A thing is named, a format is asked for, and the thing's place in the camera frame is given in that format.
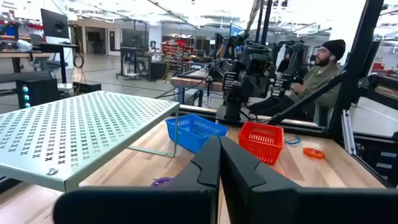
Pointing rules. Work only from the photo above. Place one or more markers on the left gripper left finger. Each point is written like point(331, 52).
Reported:
point(186, 205)

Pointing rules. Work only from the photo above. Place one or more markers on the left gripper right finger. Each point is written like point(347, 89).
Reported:
point(280, 205)

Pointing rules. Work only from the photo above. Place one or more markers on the blue rubber band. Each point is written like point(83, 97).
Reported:
point(293, 143)

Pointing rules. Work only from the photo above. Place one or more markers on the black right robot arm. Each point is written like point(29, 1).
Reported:
point(231, 105)

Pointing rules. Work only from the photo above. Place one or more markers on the black desk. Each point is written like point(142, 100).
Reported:
point(130, 49)
point(56, 46)

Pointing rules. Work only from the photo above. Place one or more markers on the wooden desk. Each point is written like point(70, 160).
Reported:
point(25, 55)

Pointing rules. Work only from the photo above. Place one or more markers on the red plastic basket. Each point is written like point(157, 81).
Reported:
point(261, 140)

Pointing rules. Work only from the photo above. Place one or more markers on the person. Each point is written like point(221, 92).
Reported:
point(320, 81)

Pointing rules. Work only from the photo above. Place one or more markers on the blue plastic basket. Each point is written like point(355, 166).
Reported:
point(192, 130)

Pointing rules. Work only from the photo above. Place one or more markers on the wooden workbench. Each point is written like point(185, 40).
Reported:
point(180, 81)

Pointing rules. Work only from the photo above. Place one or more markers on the red parts shelving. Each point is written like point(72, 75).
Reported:
point(174, 49)

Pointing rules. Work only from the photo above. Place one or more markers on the green perforated metal shelf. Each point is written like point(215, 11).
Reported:
point(77, 130)

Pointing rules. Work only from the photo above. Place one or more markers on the black computer monitor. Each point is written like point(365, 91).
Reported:
point(133, 39)
point(54, 23)

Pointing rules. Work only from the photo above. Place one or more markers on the black floor box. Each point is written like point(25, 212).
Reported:
point(87, 87)

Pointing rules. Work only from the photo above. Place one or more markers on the black computer tower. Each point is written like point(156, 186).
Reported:
point(40, 93)

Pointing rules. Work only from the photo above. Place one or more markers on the white rounded device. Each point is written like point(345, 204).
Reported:
point(24, 45)

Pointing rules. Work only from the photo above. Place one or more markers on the silver aluminium bracket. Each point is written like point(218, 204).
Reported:
point(348, 133)

